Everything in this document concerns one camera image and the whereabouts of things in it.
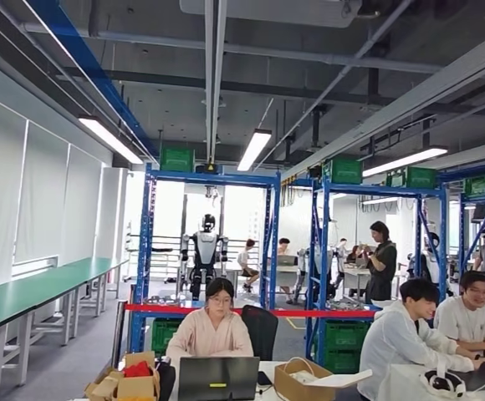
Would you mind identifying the silver humanoid robot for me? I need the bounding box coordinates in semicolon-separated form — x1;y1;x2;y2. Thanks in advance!
295;237;349;304
406;231;441;286
179;213;229;302

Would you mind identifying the long green workbench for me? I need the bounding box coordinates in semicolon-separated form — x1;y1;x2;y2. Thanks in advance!
60;256;129;319
0;271;85;401

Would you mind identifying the open brown cardboard box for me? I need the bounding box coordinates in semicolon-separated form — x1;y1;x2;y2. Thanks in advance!
84;350;161;401
273;357;336;401

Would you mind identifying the grey office desk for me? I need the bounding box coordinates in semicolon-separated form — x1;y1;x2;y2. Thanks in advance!
338;265;373;304

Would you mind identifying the black office chair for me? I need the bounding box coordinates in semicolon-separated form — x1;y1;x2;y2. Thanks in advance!
240;304;279;362

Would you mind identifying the black bag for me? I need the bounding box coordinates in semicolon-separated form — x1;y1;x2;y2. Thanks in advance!
156;357;177;401

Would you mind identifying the long ceiling light bar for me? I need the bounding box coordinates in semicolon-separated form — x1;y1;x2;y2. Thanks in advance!
363;145;449;179
236;129;273;173
78;114;144;165

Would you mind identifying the red cloth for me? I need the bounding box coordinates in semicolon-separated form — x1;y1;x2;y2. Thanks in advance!
122;360;153;379

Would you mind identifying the green plastic crate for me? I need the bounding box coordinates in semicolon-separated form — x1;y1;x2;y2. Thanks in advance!
315;348;363;375
313;319;372;353
323;159;363;185
150;317;184;357
464;175;485;198
386;166;437;190
159;145;196;173

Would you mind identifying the steel barrier post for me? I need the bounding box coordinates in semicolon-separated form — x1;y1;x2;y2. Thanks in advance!
110;299;128;369

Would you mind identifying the white VR headset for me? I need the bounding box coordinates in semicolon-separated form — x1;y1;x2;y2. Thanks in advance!
420;359;467;399

